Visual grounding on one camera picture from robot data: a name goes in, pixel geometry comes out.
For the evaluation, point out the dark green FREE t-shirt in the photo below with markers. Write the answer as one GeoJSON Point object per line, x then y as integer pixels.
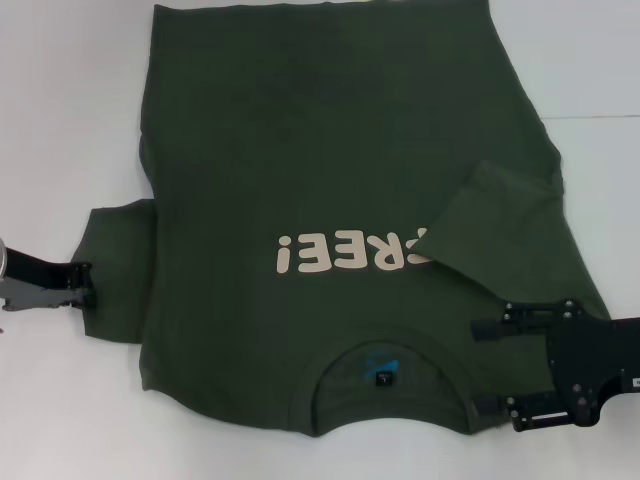
{"type": "Point", "coordinates": [320, 150]}

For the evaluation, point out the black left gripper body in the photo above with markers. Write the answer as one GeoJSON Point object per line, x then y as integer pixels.
{"type": "Point", "coordinates": [35, 285]}

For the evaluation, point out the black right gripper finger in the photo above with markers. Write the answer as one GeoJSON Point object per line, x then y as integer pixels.
{"type": "Point", "coordinates": [535, 410]}
{"type": "Point", "coordinates": [500, 330]}

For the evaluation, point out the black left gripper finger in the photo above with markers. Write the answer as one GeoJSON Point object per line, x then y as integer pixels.
{"type": "Point", "coordinates": [85, 282]}

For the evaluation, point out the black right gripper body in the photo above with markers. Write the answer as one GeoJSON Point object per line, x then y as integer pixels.
{"type": "Point", "coordinates": [595, 355]}

